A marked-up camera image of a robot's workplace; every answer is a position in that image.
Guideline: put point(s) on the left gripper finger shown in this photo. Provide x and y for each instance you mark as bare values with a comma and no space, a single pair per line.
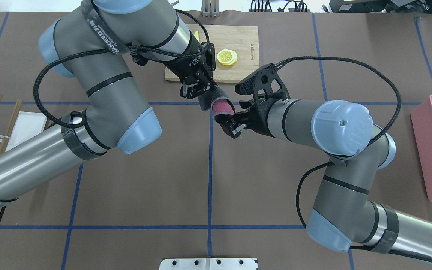
200,87
188,91

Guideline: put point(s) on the wooden chopstick near tray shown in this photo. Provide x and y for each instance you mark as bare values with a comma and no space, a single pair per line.
10,127

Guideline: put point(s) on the aluminium frame post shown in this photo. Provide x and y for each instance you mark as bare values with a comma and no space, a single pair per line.
210,8

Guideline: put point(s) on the metal base plate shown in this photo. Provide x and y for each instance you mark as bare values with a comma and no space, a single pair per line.
209,264

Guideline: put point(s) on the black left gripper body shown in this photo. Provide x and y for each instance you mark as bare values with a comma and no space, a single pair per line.
184,64

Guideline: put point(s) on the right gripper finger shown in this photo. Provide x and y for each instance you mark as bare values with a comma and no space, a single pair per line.
235,130
227,122

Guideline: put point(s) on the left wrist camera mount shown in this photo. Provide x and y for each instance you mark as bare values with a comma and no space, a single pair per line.
209,59

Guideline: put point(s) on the white rectangular tray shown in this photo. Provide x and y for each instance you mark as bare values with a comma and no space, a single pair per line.
28,125

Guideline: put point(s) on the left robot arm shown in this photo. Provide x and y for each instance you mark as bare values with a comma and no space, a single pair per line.
89,44

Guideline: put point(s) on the yellow lemon slice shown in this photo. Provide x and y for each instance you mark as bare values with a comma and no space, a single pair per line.
227,57

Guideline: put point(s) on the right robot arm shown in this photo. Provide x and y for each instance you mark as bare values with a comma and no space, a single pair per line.
342,216

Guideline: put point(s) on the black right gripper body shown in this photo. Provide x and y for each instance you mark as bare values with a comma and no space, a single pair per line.
254,114

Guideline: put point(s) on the grey pink microfibre cloth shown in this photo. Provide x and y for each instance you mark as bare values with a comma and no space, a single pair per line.
217,100

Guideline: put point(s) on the bamboo cutting board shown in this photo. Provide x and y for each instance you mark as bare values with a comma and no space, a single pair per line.
244,40

